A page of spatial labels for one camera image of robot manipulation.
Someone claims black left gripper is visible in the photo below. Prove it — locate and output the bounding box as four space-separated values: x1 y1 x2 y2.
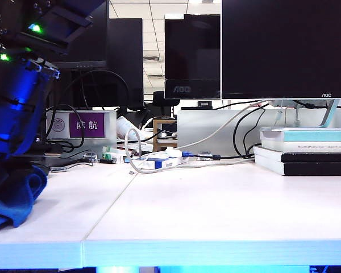
0 106 46 200

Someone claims blue microfiber rag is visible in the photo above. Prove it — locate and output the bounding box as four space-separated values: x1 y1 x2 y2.
0 164 48 231

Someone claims white sign with purple card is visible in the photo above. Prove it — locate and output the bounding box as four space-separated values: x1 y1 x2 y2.
47 113 106 139

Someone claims green and white small box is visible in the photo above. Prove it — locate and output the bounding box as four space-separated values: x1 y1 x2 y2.
102 152 126 165

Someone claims frosted white desk partition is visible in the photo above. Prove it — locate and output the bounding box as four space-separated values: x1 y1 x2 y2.
44 109 117 160

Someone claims white crumpled bag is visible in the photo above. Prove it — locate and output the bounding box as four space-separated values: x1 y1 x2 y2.
116 115 144 142

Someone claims stack of papers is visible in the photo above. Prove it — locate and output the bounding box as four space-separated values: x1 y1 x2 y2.
116 138 154 153

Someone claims black monitor base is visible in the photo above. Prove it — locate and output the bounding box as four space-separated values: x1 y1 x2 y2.
117 105 152 132

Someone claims blue and white box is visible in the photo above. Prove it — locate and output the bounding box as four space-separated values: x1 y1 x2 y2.
130 157 190 171

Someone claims white adapter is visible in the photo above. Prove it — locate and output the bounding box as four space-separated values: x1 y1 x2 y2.
166 146 182 158

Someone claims black monitor back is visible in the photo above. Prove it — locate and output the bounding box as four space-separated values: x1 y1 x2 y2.
45 18 145 110

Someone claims black office chair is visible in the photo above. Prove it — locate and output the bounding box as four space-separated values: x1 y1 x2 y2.
152 90 180 117

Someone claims grey desk partition panel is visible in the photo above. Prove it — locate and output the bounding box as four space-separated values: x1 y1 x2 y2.
177 109 341 159

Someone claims black AOC monitor with silver edge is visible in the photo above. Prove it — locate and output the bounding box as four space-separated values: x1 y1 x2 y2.
164 13 222 100

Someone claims right black AOC monitor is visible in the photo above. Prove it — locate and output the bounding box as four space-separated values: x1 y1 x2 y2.
221 0 341 101

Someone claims white book with small print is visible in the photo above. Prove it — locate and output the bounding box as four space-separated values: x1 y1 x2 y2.
260 140 341 154

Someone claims teal and white book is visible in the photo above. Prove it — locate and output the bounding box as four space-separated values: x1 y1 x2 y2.
259 127 341 143

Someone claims silver monitor stand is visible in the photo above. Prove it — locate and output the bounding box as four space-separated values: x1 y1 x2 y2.
268 99 341 129

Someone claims black looped cable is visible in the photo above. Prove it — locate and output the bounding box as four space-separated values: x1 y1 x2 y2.
45 104 86 154

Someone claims black mouse cable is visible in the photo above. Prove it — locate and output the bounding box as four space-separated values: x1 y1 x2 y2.
48 159 95 171

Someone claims black thin arched cable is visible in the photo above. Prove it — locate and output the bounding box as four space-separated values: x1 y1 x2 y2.
58 69 131 111

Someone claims beige cable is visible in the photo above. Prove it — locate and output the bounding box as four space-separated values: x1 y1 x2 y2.
124 99 271 175

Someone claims thick black cable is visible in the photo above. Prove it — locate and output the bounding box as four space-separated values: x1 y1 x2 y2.
197 102 271 160

